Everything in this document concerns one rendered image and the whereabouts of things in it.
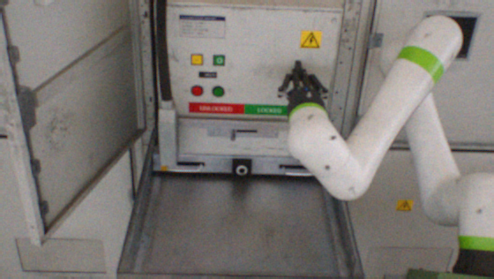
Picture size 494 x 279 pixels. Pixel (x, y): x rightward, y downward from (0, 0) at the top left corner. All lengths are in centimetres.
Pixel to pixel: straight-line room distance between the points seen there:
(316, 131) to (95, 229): 130
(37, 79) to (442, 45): 97
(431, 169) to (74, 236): 140
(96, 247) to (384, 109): 141
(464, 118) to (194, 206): 98
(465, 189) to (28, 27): 109
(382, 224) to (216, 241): 92
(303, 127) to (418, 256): 134
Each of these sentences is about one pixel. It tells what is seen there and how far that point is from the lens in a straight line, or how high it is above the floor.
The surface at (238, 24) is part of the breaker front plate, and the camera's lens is 151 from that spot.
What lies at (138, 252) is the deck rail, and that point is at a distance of 150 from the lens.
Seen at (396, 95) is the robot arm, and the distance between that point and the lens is 135.
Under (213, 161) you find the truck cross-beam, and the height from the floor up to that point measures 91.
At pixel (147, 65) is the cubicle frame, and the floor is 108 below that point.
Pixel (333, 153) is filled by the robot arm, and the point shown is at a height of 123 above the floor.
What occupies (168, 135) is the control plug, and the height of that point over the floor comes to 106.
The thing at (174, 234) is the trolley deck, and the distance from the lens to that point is 155.
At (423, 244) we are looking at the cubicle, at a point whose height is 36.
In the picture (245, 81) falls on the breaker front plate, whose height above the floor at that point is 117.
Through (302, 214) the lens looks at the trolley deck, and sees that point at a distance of 163.
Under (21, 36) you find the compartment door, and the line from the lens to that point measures 138.
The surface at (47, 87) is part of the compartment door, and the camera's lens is 146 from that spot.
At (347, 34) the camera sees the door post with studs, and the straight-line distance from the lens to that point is 184.
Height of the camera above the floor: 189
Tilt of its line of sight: 33 degrees down
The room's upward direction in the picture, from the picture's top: 3 degrees clockwise
